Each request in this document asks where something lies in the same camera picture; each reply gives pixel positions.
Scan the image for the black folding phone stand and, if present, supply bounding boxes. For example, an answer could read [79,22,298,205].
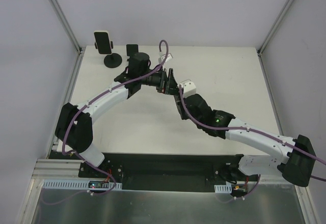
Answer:
[126,44,139,57]

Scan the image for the black round-base phone stand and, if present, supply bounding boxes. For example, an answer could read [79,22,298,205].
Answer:
[94,42,122,69]

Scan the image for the phone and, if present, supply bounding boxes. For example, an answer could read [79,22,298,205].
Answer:
[174,95,188,120]
[94,31,112,54]

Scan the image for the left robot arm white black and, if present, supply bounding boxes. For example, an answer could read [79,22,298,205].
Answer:
[55,52,172,178]

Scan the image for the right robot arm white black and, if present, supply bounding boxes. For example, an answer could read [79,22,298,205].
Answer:
[176,94,316,187]

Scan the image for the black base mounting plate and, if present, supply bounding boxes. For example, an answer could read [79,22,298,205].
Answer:
[78,153,258,192]

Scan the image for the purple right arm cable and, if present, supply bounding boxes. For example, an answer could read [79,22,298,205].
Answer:
[178,85,326,201]

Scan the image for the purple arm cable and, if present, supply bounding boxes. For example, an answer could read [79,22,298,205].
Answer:
[62,40,171,163]
[178,85,326,201]

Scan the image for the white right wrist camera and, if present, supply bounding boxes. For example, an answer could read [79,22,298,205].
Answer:
[178,79,197,98]

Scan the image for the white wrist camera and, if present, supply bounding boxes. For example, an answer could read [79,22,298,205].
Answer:
[158,52,173,64]
[178,79,197,98]

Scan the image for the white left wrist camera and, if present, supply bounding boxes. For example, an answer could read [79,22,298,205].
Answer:
[158,52,173,64]

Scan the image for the white cable duct right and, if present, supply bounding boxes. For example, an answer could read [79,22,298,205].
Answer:
[214,182,249,194]

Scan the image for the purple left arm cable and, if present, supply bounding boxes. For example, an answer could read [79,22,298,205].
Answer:
[62,40,171,163]

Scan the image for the aluminium rail right side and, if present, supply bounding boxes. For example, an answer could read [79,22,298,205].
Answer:
[256,164,311,187]

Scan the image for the aluminium rail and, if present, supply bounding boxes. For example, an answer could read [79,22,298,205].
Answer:
[32,159,82,179]
[256,164,311,187]

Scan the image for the aluminium frame post left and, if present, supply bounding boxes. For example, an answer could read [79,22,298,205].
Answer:
[38,0,85,54]

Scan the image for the aluminium frame post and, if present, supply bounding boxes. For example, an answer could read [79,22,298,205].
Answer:
[256,0,309,57]
[38,0,85,54]

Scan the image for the aluminium rail left side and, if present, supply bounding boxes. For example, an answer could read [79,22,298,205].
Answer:
[32,159,82,179]

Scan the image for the aluminium frame post right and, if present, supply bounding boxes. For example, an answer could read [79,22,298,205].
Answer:
[256,0,309,57]

